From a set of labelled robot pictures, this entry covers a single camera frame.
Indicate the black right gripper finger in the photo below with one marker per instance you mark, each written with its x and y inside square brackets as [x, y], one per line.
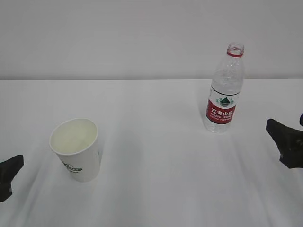
[289, 142]

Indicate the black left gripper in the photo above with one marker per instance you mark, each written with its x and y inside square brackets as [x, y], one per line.
[8, 170]

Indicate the white paper coffee cup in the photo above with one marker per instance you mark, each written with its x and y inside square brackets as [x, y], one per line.
[75, 142]

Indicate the clear plastic water bottle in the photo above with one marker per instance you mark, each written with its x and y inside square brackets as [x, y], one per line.
[225, 89]

